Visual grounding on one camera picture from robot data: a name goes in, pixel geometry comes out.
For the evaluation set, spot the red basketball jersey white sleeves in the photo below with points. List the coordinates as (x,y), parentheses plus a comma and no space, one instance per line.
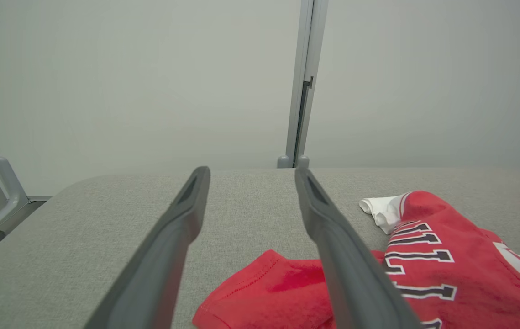
(470,274)

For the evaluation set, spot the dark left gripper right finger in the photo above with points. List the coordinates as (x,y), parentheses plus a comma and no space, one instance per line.
(346,269)

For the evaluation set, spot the grey partition post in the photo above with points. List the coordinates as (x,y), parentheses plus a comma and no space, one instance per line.
(305,68)

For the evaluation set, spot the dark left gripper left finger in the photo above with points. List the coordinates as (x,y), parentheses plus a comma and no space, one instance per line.
(159,265)

